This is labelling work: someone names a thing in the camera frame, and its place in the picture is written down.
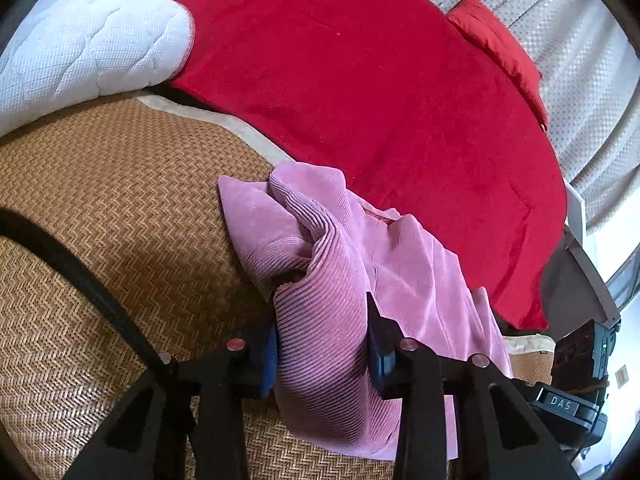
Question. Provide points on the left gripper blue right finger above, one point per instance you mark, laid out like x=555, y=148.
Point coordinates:
x=383, y=338

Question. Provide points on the woven bamboo seat mat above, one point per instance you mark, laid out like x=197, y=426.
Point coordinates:
x=128, y=185

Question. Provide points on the red cushion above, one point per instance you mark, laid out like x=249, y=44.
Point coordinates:
x=479, y=25

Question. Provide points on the red blanket on sofa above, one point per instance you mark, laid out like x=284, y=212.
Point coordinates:
x=415, y=117

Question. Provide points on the dark wooden side table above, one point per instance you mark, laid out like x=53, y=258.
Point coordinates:
x=572, y=290

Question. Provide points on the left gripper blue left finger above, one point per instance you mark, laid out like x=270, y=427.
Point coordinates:
x=268, y=353

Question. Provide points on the beige dotted curtain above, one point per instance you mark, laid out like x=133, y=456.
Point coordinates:
x=590, y=86

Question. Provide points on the white quilted pad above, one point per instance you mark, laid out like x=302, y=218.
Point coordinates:
x=66, y=52

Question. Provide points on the pink corduroy jacket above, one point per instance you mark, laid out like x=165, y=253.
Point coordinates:
x=319, y=253

